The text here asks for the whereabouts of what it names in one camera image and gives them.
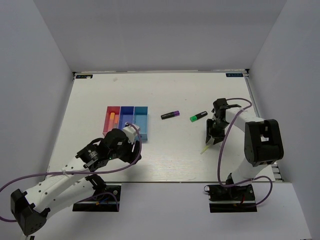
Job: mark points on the yellow-orange cap frosted highlighter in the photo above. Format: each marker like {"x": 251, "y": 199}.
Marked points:
{"x": 111, "y": 121}

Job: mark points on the light blue drawer box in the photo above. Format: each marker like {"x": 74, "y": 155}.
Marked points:
{"x": 140, "y": 118}

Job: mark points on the purple cap black highlighter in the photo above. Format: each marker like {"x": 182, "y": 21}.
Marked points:
{"x": 170, "y": 115}

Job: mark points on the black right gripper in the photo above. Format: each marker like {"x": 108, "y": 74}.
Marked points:
{"x": 209, "y": 124}

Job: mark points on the left corner label sticker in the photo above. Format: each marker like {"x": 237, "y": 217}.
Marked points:
{"x": 84, "y": 76}

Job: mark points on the right corner label sticker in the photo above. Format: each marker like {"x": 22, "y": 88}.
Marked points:
{"x": 234, "y": 75}

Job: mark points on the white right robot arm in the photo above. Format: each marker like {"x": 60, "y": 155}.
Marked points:
{"x": 262, "y": 141}

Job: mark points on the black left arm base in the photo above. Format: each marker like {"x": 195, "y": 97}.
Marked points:
{"x": 104, "y": 197}

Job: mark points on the pink drawer box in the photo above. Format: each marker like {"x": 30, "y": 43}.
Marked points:
{"x": 116, "y": 110}

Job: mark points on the green cap black highlighter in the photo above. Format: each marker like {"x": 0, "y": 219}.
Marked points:
{"x": 198, "y": 116}

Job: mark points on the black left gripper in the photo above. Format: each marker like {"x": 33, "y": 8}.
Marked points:
{"x": 131, "y": 154}

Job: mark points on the dark blue drawer box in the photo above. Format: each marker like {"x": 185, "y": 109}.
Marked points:
{"x": 126, "y": 115}

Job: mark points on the thin yellow highlighter pen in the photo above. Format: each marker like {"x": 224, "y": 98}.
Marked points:
{"x": 205, "y": 148}

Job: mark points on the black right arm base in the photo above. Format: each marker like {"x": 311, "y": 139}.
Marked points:
{"x": 238, "y": 199}

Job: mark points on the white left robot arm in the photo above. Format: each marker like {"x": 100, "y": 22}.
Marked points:
{"x": 78, "y": 181}

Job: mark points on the corner label sticker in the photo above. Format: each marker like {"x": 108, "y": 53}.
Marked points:
{"x": 84, "y": 76}
{"x": 234, "y": 75}

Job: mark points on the orange cap grey highlighter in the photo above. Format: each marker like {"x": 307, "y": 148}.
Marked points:
{"x": 116, "y": 121}

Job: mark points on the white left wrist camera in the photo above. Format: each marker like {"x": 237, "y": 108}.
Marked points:
{"x": 131, "y": 131}

